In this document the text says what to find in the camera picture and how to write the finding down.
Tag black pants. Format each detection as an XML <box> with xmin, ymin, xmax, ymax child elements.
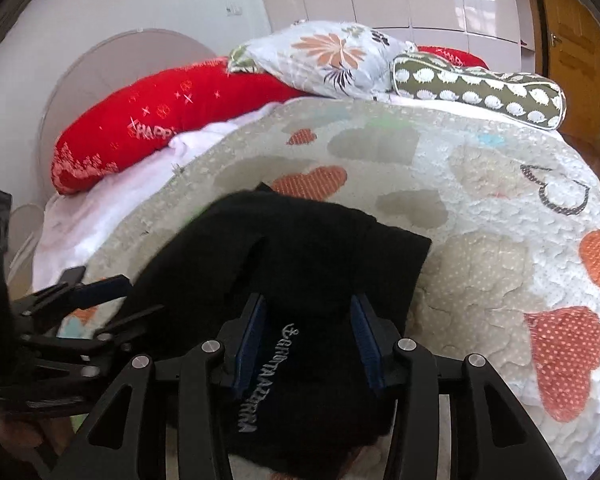
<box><xmin>118</xmin><ymin>186</ymin><xmax>431</xmax><ymax>479</ymax></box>

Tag left hand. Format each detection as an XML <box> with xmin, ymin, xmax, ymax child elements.
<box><xmin>0</xmin><ymin>411</ymin><xmax>74</xmax><ymax>457</ymax></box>

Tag red long pillow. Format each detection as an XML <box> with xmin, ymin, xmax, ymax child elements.
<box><xmin>50</xmin><ymin>45</ymin><xmax>491</xmax><ymax>196</ymax></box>

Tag heart patterned quilt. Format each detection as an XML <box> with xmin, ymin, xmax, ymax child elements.
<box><xmin>54</xmin><ymin>96</ymin><xmax>600</xmax><ymax>480</ymax></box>

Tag round grey headboard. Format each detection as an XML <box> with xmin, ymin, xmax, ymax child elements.
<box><xmin>38</xmin><ymin>28</ymin><xmax>215</xmax><ymax>200</ymax></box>

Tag green hedgehog bolster pillow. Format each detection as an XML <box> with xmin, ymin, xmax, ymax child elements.
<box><xmin>391</xmin><ymin>52</ymin><xmax>567</xmax><ymax>130</ymax></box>

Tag floral white pillow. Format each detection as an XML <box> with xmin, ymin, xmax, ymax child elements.
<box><xmin>227</xmin><ymin>21</ymin><xmax>417</xmax><ymax>100</ymax></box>

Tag wooden door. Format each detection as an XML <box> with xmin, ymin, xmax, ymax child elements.
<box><xmin>543</xmin><ymin>0</ymin><xmax>600</xmax><ymax>142</ymax></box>

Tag wall socket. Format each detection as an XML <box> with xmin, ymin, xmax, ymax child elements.
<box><xmin>226</xmin><ymin>6</ymin><xmax>242</xmax><ymax>16</ymax></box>

